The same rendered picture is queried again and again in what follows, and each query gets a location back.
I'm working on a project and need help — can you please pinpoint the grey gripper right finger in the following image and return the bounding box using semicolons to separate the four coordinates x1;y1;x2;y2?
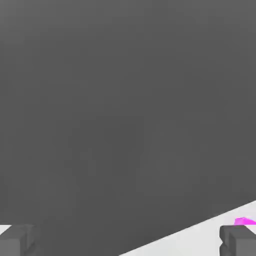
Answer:
219;225;256;256

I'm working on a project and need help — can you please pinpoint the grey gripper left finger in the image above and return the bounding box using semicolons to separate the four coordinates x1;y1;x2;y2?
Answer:
0;224;37;256

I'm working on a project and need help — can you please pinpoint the large magenta box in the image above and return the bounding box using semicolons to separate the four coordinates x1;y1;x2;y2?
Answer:
233;217;256;226

